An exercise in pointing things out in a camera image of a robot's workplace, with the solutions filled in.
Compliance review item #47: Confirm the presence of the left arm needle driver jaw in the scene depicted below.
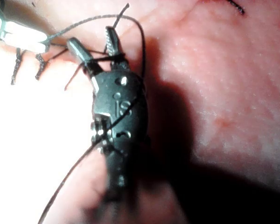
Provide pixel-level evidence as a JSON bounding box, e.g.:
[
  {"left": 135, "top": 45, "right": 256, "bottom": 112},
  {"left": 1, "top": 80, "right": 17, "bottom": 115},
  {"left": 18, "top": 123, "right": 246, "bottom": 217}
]
[
  {"left": 4, "top": 38, "right": 47, "bottom": 54},
  {"left": 4, "top": 22, "right": 49, "bottom": 43}
]

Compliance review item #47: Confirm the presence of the tissue pad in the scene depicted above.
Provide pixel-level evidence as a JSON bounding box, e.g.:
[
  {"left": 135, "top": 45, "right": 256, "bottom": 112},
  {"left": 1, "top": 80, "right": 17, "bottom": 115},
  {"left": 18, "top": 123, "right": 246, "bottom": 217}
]
[{"left": 0, "top": 0, "right": 280, "bottom": 224}]

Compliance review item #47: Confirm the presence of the black stitching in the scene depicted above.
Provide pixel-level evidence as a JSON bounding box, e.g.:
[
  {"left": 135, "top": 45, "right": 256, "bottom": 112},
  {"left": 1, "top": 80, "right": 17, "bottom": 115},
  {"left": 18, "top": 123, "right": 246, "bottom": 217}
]
[{"left": 10, "top": 0, "right": 246, "bottom": 86}]

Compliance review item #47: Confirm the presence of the black thread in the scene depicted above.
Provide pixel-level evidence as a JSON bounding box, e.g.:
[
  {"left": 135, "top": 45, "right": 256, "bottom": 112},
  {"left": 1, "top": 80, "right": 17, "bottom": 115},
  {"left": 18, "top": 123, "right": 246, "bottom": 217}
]
[{"left": 37, "top": 2, "right": 147, "bottom": 224}]

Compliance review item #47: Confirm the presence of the right arm needle driver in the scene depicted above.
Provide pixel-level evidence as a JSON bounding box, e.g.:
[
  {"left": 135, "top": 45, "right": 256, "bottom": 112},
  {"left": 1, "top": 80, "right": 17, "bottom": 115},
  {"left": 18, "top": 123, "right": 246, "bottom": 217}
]
[{"left": 90, "top": 69, "right": 148, "bottom": 154}]

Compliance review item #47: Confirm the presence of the right arm needle driver jaw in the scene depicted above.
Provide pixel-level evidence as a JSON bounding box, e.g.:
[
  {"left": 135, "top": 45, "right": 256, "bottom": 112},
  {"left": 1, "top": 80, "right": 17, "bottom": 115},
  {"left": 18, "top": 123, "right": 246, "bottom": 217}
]
[
  {"left": 104, "top": 26, "right": 131, "bottom": 71},
  {"left": 66, "top": 36, "right": 104, "bottom": 77}
]

